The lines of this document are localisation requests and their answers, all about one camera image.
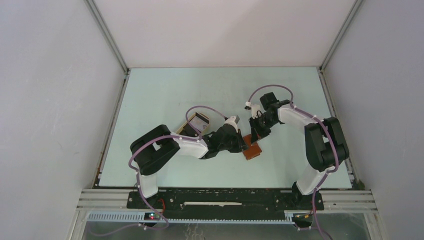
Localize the left aluminium corner post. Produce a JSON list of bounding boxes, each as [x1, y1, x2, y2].
[[84, 0, 130, 75]]

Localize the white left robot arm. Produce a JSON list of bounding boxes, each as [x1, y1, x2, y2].
[[128, 123, 248, 208]]

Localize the oval wooden tray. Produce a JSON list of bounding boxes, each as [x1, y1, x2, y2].
[[176, 112, 210, 138]]

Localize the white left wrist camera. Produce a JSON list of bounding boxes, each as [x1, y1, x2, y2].
[[224, 115, 240, 131]]

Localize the brown leather card holder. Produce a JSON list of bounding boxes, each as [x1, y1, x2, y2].
[[242, 134, 262, 161]]

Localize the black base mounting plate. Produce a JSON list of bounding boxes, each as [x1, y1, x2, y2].
[[126, 187, 325, 220]]

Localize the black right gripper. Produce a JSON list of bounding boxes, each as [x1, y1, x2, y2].
[[248, 114, 278, 144]]

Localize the grey card in tray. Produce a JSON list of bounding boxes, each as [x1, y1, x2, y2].
[[190, 112, 210, 132]]

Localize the aluminium corner frame post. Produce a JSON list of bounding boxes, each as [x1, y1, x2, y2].
[[319, 0, 365, 72]]

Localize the light blue cable duct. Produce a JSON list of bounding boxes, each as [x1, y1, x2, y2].
[[86, 211, 294, 225]]

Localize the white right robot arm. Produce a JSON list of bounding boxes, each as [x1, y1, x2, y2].
[[245, 92, 350, 209]]

